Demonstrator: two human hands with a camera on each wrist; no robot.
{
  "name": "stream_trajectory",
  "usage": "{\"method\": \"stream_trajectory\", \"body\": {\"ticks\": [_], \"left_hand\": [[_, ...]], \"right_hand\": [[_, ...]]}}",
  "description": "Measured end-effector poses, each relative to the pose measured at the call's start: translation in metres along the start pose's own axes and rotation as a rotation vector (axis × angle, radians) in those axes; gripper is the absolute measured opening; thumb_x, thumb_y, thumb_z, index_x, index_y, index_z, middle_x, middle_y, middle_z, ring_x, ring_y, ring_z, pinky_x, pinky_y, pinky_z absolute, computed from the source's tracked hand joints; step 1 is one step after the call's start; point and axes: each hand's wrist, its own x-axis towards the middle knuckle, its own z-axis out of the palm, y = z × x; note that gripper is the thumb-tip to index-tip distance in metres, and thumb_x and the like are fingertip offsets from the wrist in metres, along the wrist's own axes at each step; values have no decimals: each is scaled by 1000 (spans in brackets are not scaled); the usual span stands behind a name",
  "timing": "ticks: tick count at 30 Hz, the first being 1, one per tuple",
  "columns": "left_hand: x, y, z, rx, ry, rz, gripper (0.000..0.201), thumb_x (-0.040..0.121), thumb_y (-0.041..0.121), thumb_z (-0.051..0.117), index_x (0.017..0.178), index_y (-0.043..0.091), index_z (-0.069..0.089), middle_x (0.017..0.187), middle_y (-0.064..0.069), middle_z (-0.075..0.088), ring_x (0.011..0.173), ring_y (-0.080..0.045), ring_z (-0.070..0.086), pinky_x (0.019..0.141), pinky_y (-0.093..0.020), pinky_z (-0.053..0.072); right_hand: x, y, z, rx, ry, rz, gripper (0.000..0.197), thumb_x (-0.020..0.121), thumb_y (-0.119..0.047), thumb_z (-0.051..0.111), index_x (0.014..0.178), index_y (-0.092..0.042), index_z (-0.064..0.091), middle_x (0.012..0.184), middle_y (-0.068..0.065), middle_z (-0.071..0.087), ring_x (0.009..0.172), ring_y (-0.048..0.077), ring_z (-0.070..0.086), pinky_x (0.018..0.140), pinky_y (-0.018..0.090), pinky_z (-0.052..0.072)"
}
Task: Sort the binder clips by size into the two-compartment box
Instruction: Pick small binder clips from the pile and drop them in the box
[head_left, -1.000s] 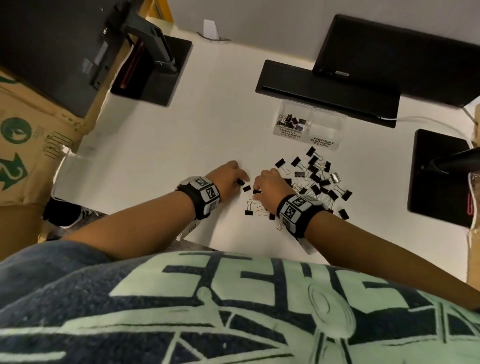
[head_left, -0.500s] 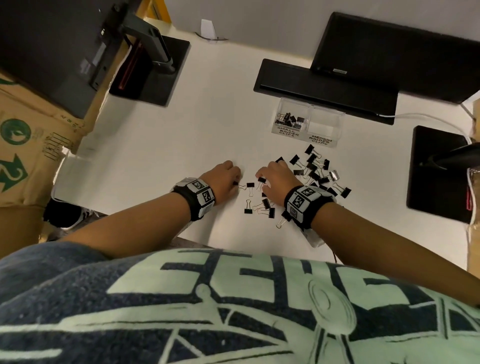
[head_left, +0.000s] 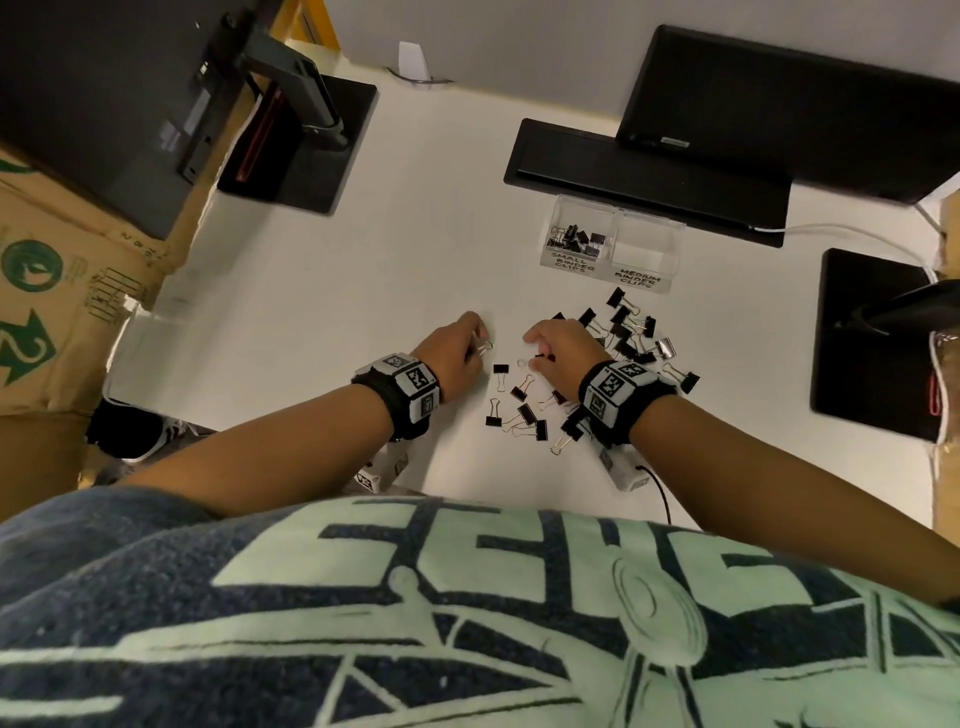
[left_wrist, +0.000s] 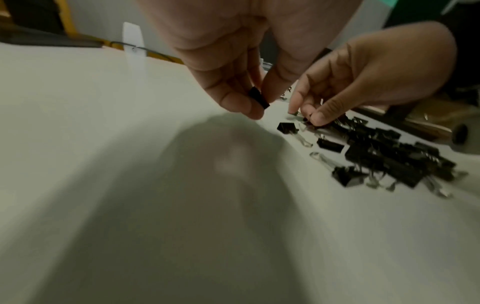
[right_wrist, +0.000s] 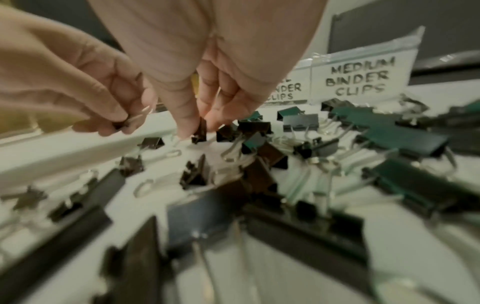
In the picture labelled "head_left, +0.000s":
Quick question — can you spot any person's right hand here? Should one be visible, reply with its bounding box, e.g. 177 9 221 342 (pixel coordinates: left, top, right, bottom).
521 318 613 403

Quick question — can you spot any person's left hand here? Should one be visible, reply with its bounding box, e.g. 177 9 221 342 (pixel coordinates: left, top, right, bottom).
410 311 495 403

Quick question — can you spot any pile of black binder clips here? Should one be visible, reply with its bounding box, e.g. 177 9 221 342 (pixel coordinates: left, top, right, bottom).
483 286 701 457

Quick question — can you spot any heap of small binder clips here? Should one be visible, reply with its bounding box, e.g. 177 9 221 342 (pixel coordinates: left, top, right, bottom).
545 223 609 253

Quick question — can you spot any clear two-compartment plastic box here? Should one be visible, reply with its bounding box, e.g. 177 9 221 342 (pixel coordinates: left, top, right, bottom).
539 193 688 295

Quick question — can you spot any person's right forearm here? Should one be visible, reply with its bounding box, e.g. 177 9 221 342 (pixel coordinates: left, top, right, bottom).
626 393 960 609

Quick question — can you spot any person's left forearm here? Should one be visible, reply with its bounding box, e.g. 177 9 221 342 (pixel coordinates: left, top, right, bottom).
123 383 395 519

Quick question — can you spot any person's black shoe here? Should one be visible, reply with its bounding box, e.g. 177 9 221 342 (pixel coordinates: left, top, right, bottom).
86 397 200 463

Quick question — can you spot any brown cardboard box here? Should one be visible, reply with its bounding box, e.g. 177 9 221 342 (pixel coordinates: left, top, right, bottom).
929 172 960 534

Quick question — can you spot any black right wristband with markers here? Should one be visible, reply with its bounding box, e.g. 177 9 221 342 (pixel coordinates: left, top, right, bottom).
577 359 680 450

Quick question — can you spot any black wristband with markers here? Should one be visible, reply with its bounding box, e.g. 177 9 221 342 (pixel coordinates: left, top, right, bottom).
577 359 680 450
350 352 442 442

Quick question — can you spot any black left wristband with markers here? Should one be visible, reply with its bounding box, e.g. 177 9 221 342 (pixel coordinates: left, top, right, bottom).
350 352 442 442

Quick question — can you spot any black centre monitor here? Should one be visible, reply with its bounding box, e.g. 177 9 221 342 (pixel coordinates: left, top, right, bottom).
503 23 960 249

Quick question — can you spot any black monitor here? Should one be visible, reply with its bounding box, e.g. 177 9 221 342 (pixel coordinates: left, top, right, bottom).
0 0 286 241
503 23 960 249

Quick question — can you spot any black monitor stand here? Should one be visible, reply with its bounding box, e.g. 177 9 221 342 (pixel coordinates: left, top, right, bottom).
215 29 379 217
809 248 960 444

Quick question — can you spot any grey shirt with green print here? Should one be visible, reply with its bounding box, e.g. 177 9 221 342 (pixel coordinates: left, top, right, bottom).
0 485 960 728

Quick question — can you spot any small white paper card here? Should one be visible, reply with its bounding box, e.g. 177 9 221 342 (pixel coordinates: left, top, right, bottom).
397 41 433 82

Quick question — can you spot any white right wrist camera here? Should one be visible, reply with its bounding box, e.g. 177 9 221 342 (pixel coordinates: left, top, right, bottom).
598 446 650 493

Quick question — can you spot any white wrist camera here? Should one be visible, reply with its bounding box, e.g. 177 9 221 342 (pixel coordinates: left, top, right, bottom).
353 442 410 495
598 446 650 493

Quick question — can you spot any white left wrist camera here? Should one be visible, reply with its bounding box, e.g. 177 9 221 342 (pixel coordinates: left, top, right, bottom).
353 442 410 495

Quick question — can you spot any black cable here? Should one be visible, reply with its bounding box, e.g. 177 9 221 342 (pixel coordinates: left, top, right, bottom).
635 464 674 526

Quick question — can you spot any white cable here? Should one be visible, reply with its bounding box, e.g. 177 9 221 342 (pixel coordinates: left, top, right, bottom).
749 221 943 286

